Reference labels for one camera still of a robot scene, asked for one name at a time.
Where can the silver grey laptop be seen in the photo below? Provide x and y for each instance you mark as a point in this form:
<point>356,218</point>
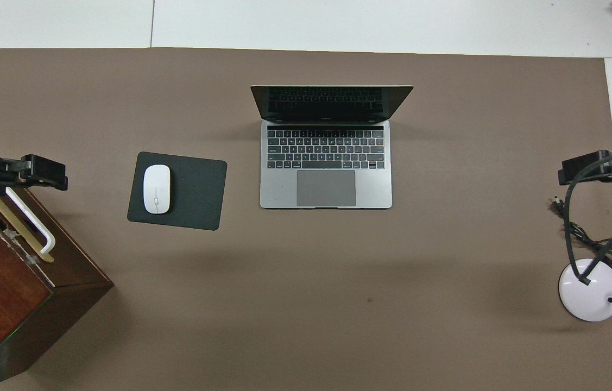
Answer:
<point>327,190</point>

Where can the white computer mouse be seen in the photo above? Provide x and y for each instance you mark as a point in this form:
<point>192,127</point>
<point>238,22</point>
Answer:
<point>157,190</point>

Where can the white desk lamp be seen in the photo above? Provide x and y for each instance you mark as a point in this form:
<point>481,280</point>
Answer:
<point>588,293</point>

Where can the dark brown wooden box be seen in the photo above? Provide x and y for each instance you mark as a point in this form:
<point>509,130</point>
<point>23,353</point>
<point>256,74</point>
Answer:
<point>1,304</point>

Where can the black mouse pad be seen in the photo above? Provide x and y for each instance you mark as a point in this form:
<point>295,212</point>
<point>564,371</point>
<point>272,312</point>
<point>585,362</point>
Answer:
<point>197,190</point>

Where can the brown table mat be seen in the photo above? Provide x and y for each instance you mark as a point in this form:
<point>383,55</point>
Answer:
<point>338,298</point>

